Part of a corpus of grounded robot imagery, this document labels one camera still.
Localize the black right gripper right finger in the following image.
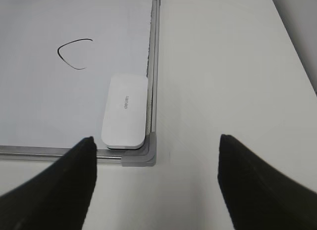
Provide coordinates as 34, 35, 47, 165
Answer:
217, 135, 317, 230

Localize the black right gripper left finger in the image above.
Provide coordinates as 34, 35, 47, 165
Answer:
0, 137, 97, 230

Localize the white whiteboard eraser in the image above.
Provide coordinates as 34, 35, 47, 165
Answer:
101, 74, 148, 149

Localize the aluminium framed whiteboard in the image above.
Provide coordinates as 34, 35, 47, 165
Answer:
0, 0, 160, 167

